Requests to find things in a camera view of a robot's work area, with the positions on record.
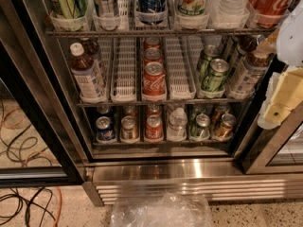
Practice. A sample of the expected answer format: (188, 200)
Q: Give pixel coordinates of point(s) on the rear red cola can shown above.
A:
(152, 42)

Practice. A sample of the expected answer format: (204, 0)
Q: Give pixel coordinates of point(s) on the front green soda can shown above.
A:
(215, 76)

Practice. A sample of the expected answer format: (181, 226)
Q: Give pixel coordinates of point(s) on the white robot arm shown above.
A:
(289, 49)

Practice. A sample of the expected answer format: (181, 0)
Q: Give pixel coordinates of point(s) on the middle red cola can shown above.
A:
(152, 55)

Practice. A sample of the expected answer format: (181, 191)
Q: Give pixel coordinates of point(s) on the glass fridge door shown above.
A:
(35, 71)
(278, 150)

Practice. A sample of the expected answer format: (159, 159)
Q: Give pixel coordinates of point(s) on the right glass fridge door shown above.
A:
(278, 150)

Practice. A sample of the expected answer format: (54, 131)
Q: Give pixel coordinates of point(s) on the blue can bottom shelf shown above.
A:
(105, 129)

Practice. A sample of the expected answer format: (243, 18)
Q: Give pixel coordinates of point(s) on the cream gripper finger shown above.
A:
(287, 95)
(268, 45)

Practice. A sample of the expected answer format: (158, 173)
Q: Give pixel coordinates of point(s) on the steel fridge base grille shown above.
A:
(214, 179)

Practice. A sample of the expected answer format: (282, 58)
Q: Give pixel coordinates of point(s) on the bronze can bottom shelf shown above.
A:
(129, 129)

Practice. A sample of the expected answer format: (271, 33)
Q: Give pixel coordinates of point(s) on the red can bottom shelf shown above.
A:
(154, 127)

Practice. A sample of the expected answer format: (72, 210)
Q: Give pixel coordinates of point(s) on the tea bottle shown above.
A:
(245, 45)
(92, 48)
(249, 72)
(87, 74)

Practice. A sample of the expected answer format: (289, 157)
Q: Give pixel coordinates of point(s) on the clear water bottle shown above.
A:
(177, 125)

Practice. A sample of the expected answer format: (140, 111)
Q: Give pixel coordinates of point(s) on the green can bottom shelf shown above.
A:
(200, 127)

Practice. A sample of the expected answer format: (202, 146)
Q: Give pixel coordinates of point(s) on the clear plastic bag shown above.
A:
(169, 210)

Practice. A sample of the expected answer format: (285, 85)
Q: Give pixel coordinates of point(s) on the red cola can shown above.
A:
(152, 55)
(154, 79)
(152, 42)

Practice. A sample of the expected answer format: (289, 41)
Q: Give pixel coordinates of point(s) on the gold can bottom right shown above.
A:
(225, 126)

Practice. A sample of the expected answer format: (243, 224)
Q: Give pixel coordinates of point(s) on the left glass fridge door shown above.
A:
(35, 71)

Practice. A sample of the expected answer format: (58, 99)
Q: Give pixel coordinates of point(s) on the front red cola can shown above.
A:
(154, 79)

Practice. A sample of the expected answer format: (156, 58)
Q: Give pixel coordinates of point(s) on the cola bottle top shelf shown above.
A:
(266, 13)

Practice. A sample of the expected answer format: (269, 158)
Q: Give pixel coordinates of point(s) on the silver bottle top shelf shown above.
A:
(106, 8)

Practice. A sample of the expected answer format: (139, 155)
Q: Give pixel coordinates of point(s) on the rear green soda can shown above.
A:
(209, 53)

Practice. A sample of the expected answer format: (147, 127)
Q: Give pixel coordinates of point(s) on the green soda can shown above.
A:
(209, 53)
(215, 76)

